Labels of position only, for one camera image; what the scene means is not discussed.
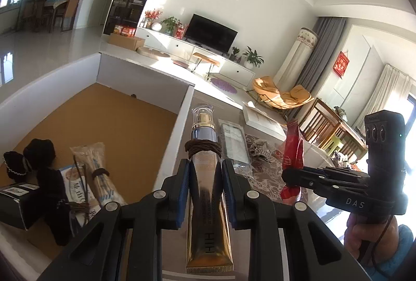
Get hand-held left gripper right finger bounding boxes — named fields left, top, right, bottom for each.
left=222, top=160, right=373, bottom=281

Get white cardboard box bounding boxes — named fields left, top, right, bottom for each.
left=0, top=52, right=196, bottom=281

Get wooden side table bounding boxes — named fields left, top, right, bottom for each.
left=325, top=112, right=369, bottom=161

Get brown hair tie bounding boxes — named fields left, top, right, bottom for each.
left=70, top=201, right=90, bottom=213
left=185, top=139, right=222, bottom=158
left=91, top=168, right=110, bottom=181

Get wooden stool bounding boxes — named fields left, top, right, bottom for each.
left=192, top=52, right=221, bottom=80

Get white flat box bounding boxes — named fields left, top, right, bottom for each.
left=242, top=105, right=288, bottom=140

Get white and blue packet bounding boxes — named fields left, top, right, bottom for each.
left=58, top=164, right=98, bottom=226

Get clear bag of sticks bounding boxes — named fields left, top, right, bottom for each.
left=70, top=143, right=127, bottom=207

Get covered standing air conditioner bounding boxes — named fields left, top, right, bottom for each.
left=273, top=28, right=321, bottom=86

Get silver foil packet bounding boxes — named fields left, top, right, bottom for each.
left=249, top=139, right=274, bottom=161

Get brown cardboard box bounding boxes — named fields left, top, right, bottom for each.
left=108, top=33, right=146, bottom=51

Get red packet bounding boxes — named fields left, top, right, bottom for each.
left=281, top=120, right=304, bottom=200

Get bushy potted plant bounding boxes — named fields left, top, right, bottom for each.
left=161, top=16, right=179, bottom=35

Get grey curtain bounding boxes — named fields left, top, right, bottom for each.
left=288, top=17, right=347, bottom=119

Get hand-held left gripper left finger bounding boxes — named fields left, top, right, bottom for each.
left=37, top=159, right=192, bottom=281

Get black cable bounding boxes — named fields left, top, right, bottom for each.
left=364, top=219, right=394, bottom=272

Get purple round cushion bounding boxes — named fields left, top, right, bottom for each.
left=211, top=78, right=239, bottom=95

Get person's right forearm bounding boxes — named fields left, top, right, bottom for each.
left=367, top=224, right=415, bottom=280

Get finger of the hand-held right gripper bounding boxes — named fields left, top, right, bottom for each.
left=304, top=166, right=369, bottom=181
left=282, top=168, right=369, bottom=200

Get gold cosmetic tube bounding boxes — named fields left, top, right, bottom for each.
left=185, top=103, right=235, bottom=272

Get small black box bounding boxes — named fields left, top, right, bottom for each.
left=0, top=183, right=38, bottom=231

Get red wall hanging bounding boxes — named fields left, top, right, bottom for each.
left=333, top=51, right=350, bottom=78

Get white curtain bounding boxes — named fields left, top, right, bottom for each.
left=353, top=64, right=416, bottom=135

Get orange lounge chair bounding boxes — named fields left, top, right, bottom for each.
left=246, top=76, right=315, bottom=111

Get dining table with chairs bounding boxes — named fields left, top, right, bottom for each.
left=19, top=0, right=82, bottom=33

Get black television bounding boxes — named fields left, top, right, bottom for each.
left=185, top=14, right=238, bottom=54

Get large potted plant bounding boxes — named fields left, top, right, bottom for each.
left=242, top=46, right=264, bottom=69

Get red flower arrangement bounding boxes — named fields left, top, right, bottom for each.
left=143, top=9, right=163, bottom=28

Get person's right hand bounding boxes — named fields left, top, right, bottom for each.
left=344, top=213, right=399, bottom=269

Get wooden chair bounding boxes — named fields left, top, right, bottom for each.
left=299, top=98, right=342, bottom=146

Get red gift boxes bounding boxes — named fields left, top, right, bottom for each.
left=113, top=25, right=137, bottom=37

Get clear plastic package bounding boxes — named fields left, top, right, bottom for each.
left=218, top=118, right=251, bottom=169

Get green stool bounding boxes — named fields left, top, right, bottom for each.
left=328, top=135, right=345, bottom=155

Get white television cabinet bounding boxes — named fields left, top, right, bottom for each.
left=136, top=27, right=256, bottom=88

